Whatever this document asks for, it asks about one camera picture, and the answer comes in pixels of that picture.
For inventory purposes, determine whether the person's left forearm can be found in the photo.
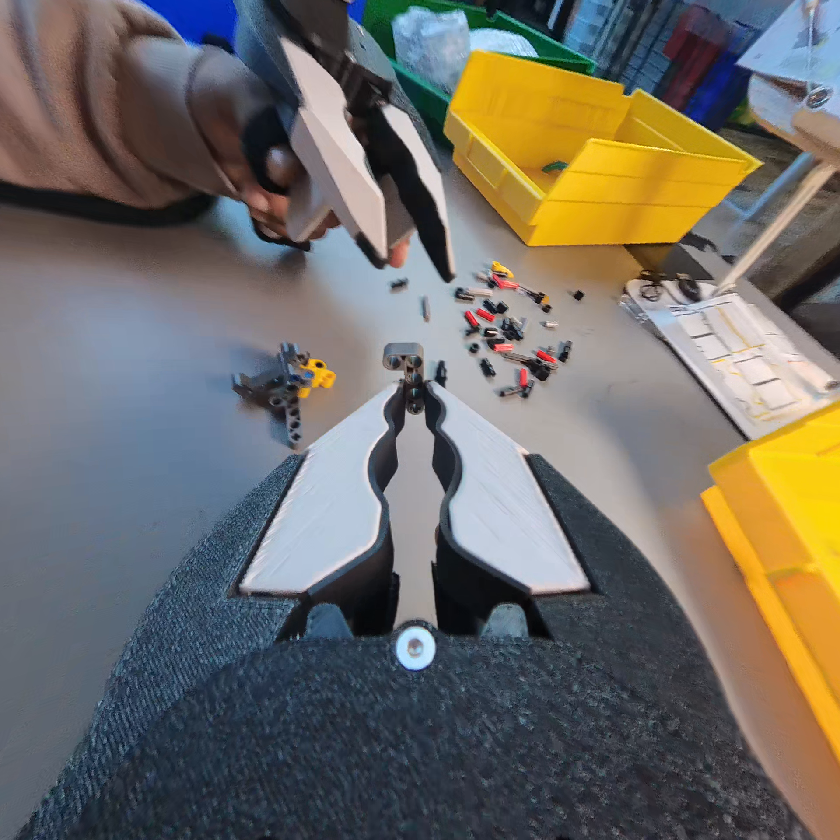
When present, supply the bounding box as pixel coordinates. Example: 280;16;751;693
0;0;237;211

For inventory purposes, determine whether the yellow building block assembly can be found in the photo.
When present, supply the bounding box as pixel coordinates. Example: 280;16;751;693
233;343;337;448

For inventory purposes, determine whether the open instruction manual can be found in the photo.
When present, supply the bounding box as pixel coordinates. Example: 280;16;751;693
738;0;840;86

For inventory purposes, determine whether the yellow plastic bin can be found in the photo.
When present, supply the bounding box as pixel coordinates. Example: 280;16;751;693
444;50;763;248
700;401;840;762

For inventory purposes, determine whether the stack of coloured crates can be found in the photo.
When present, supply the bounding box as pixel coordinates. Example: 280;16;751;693
663;0;756;126

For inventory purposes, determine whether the clear plastic bag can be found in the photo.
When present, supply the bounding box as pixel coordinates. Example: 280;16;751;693
392;7;539;93

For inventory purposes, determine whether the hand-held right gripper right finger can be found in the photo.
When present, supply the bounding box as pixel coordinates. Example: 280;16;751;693
423;384;590;615

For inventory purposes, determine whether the small grey building piece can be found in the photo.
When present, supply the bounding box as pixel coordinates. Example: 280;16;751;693
384;343;427;416

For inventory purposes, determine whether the grey desk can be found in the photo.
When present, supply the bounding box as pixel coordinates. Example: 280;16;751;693
0;125;840;840

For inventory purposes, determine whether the person's left hand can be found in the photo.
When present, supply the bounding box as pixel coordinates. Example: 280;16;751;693
217;59;416;270

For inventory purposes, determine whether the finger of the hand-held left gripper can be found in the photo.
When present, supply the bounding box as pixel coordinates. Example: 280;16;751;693
276;37;392;263
361;99;458;283

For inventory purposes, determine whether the blue plastic bin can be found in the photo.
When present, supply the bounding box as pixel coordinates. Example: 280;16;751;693
138;0;244;47

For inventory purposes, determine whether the black flat device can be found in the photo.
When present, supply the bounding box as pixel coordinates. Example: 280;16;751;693
628;237;723;279

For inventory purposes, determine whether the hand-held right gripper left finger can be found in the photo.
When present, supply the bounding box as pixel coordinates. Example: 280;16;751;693
239;381;408;615

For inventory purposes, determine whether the printed instruction sheet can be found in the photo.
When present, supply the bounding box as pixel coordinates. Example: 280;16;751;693
620;273;840;441

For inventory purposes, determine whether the black cable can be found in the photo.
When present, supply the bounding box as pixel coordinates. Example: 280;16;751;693
640;272;703;305

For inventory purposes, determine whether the pile of black red pieces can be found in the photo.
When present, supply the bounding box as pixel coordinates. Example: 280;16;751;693
389;260;586;401

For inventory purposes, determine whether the green plastic bin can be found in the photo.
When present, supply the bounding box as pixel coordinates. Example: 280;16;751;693
364;0;598;145

